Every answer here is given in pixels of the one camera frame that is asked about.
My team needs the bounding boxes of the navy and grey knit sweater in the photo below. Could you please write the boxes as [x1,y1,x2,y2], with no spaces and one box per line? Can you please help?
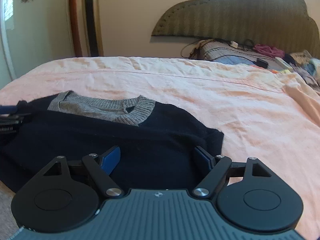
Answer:
[1,91,224,192]

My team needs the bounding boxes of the pile of mixed clothes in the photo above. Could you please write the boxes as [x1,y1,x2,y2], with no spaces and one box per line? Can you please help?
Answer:
[274,50,319,90]

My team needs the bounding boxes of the pink bed sheet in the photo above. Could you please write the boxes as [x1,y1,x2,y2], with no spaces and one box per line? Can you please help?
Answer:
[1,57,319,239]

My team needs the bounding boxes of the glass wardrobe door with flowers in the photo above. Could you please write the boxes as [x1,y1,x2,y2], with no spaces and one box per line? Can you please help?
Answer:
[1,0,75,87]

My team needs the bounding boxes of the magenta garment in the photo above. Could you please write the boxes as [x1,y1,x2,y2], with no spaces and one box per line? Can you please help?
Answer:
[253,44,285,58]

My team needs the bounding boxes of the gold tower fan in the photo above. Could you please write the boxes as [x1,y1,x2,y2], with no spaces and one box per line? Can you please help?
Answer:
[82,0,104,57]

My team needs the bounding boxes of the olive striped headboard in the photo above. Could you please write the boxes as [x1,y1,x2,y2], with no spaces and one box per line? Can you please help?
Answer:
[152,0,319,58]

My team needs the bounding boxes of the brown wooden door frame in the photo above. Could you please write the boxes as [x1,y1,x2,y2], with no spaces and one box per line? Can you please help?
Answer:
[68,0,82,57]

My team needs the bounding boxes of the black charger with cable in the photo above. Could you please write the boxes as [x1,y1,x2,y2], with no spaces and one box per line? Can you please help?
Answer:
[254,58,268,69]

